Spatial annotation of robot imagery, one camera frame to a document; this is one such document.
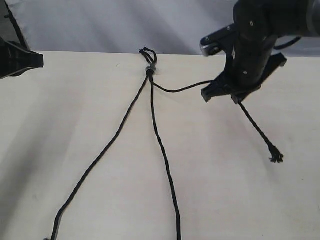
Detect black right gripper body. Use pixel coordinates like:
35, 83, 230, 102
224, 34, 287, 88

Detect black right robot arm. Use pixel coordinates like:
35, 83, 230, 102
200, 0, 320, 103

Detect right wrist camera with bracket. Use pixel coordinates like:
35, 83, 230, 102
199, 23, 237, 57

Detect black frame bar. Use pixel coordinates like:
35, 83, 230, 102
4, 1, 29, 49

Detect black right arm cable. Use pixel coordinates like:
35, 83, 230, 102
273, 36, 302, 50

